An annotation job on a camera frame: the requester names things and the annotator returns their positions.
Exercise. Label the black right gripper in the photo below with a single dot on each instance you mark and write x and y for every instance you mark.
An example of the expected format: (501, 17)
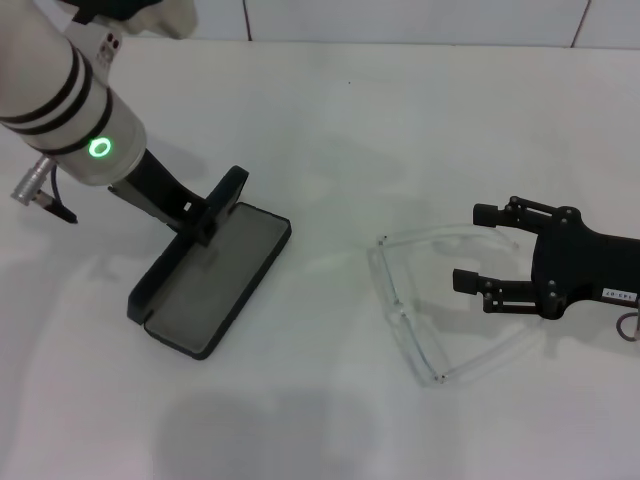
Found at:
(570, 260)

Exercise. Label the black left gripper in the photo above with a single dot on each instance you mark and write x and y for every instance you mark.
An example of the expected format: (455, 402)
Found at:
(160, 192)

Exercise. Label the black glasses case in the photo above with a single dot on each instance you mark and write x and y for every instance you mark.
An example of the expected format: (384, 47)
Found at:
(210, 280)

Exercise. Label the clear white glasses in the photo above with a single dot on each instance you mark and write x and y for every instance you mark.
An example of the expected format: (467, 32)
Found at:
(400, 310)

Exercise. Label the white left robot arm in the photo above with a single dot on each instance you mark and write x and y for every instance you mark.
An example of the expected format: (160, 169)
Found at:
(65, 100)

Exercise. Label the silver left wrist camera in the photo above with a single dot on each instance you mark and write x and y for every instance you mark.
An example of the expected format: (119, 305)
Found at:
(165, 17)

